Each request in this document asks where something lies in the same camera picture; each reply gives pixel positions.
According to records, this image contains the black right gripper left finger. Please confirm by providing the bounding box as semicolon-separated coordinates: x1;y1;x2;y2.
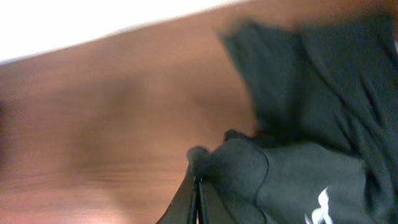
156;166;198;224

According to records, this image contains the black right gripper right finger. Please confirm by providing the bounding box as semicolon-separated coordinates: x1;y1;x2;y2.
198;181;237;224

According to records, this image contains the dark green Nike t-shirt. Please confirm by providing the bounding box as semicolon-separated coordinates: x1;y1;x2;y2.
190;16;397;223

